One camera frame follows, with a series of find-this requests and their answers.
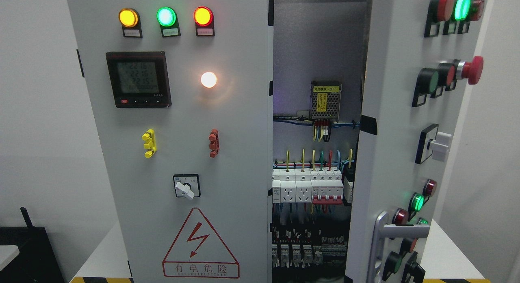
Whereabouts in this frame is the grey cabinet door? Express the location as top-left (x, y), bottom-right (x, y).
top-left (345, 0), bottom-right (488, 283)
top-left (67, 0), bottom-right (273, 283)

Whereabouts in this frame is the white glowing indicator lamp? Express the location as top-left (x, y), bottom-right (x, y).
top-left (200, 71), bottom-right (218, 88)

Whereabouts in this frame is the metal mesh power supply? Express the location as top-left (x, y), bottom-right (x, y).
top-left (310, 81), bottom-right (342, 121)

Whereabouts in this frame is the white socket breaker row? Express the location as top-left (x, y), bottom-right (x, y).
top-left (272, 168), bottom-right (344, 205)

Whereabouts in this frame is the black white surge protector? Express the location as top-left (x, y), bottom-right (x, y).
top-left (342, 165), bottom-right (355, 206)

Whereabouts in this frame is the lower relay terminal row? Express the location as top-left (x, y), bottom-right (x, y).
top-left (271, 224), bottom-right (348, 268)

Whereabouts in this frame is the red high voltage warning sticker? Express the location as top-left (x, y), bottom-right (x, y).
top-left (162, 207), bottom-right (240, 279)

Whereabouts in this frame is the red indicator lamp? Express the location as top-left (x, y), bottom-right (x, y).
top-left (193, 6), bottom-right (215, 37)

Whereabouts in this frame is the black digital power meter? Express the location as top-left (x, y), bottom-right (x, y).
top-left (106, 51), bottom-right (171, 108)

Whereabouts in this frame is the green indicator lamp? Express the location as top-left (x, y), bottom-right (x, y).
top-left (156, 6), bottom-right (181, 37)

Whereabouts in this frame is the yellow indicator lamp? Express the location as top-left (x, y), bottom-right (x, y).
top-left (119, 8), bottom-right (142, 38)

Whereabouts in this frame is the red emergency stop button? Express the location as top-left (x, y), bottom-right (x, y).
top-left (454, 56), bottom-right (483, 85)

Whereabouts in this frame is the black box with antenna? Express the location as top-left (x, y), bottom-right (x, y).
top-left (0, 207), bottom-right (65, 283)

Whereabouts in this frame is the red terminal post block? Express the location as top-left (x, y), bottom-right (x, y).
top-left (208, 129), bottom-right (220, 158)

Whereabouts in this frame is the white rotary selector switch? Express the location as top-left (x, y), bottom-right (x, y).
top-left (173, 174), bottom-right (201, 200)

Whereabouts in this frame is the yellow terminal post block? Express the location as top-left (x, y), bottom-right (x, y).
top-left (141, 129), bottom-right (157, 158)

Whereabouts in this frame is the silver door handle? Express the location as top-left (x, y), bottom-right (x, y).
top-left (366, 212), bottom-right (430, 283)

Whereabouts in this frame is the white selector switch right door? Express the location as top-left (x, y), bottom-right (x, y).
top-left (415, 123), bottom-right (453, 164)

